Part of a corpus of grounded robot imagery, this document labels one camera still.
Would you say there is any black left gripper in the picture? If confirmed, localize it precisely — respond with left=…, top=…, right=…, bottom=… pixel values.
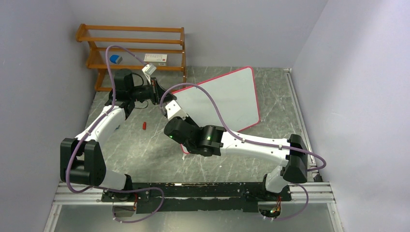
left=130, top=78, right=177, bottom=106

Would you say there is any pink framed whiteboard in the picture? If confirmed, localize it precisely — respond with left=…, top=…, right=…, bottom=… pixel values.
left=171, top=66, right=261, bottom=155

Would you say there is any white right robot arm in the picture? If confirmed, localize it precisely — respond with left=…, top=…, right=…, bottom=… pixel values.
left=164, top=117, right=308, bottom=200

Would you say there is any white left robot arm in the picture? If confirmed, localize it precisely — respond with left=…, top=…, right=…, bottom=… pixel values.
left=60, top=69, right=176, bottom=201

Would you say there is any blue whiteboard eraser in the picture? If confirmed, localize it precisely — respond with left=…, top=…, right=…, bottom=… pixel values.
left=109, top=55, right=123, bottom=65

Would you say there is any white red card box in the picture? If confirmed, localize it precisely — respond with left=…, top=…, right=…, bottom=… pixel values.
left=144, top=53, right=168, bottom=63

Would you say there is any wooden shelf rack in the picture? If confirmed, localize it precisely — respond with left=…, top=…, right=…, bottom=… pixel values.
left=75, top=24, right=187, bottom=91

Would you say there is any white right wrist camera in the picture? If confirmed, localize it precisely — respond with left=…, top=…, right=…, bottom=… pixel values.
left=165, top=100, right=189, bottom=121

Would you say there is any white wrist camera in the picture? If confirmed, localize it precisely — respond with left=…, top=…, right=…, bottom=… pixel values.
left=142, top=63, right=157, bottom=84
left=165, top=100, right=189, bottom=121

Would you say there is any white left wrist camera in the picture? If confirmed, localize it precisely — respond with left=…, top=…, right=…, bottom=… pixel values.
left=142, top=63, right=157, bottom=84

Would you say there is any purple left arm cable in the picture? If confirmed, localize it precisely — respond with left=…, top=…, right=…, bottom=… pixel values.
left=65, top=45, right=164, bottom=224

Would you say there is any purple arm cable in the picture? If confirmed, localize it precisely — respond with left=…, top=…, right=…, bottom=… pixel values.
left=159, top=83, right=327, bottom=222
left=65, top=45, right=164, bottom=224

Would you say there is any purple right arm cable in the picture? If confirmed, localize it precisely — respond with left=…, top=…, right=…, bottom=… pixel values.
left=159, top=83, right=327, bottom=222

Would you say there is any aluminium frame rail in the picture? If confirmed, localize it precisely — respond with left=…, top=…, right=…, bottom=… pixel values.
left=44, top=182, right=345, bottom=232

